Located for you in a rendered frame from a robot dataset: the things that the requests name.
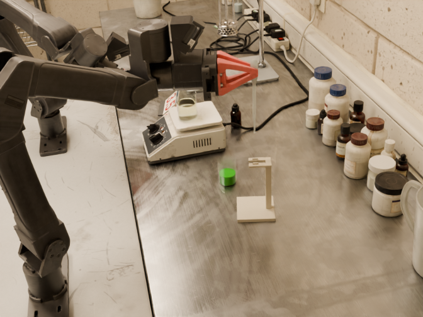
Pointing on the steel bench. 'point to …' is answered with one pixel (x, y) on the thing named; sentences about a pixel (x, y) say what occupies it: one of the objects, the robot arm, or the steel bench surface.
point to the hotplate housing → (189, 143)
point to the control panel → (156, 133)
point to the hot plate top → (208, 116)
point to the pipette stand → (264, 205)
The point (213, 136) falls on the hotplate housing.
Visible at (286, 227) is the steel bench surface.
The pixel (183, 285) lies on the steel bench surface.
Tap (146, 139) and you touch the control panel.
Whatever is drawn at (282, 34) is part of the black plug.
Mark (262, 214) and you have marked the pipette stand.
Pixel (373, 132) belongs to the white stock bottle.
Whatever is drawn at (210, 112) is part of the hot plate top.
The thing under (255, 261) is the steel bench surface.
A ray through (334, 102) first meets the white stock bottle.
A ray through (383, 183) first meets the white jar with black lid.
